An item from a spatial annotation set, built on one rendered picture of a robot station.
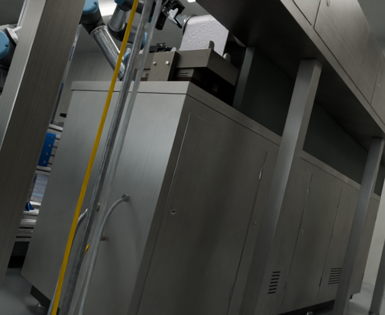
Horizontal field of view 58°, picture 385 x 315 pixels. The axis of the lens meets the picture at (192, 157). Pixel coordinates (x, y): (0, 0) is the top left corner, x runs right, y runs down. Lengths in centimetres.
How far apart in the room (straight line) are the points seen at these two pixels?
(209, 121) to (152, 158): 22
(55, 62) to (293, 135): 87
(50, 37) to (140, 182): 59
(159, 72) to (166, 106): 18
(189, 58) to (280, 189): 53
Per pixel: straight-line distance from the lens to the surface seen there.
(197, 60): 114
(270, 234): 123
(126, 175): 112
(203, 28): 149
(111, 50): 184
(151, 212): 102
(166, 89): 109
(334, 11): 136
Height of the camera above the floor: 62
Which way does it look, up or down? 4 degrees up
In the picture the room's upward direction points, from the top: 15 degrees clockwise
